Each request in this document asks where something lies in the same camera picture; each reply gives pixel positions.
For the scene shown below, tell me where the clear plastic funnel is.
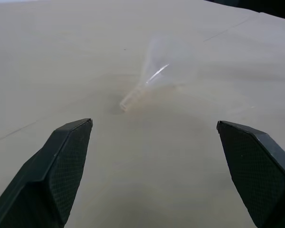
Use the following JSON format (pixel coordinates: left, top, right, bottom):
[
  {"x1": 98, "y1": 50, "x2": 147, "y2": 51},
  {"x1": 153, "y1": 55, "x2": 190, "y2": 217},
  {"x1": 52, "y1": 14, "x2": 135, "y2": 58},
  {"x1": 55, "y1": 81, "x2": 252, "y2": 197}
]
[{"x1": 119, "y1": 35, "x2": 198, "y2": 112}]

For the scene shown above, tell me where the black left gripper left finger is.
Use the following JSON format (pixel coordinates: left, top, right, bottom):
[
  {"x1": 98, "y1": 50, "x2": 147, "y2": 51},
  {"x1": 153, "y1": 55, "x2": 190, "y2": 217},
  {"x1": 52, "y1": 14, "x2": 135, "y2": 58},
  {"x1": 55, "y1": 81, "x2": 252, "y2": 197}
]
[{"x1": 0, "y1": 118, "x2": 94, "y2": 228}]

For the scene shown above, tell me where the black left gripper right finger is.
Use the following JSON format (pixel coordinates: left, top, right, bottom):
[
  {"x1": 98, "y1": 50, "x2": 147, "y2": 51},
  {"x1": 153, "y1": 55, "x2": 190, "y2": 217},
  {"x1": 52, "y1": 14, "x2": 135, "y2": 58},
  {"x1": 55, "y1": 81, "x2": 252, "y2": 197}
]
[{"x1": 216, "y1": 120, "x2": 285, "y2": 228}]

